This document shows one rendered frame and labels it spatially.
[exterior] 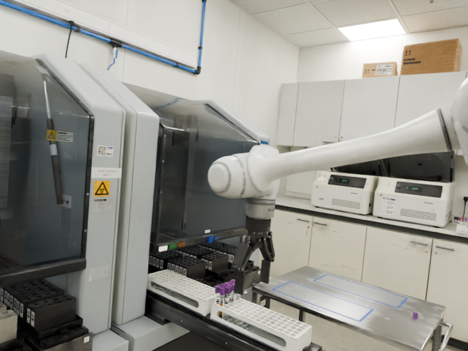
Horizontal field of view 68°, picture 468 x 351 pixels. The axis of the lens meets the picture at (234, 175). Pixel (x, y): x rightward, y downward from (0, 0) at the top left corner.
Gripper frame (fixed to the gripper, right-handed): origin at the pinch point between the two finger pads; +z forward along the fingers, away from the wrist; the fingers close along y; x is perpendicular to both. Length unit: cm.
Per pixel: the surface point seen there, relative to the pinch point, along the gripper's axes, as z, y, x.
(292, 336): 8.8, -2.8, -15.9
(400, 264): 39, 228, 2
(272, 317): 8.8, 2.6, -6.4
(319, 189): -14, 230, 80
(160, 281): 8.1, -4.8, 35.1
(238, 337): 14.2, -5.6, -0.4
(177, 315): 15.7, -6.7, 23.4
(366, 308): 12.5, 41.9, -22.6
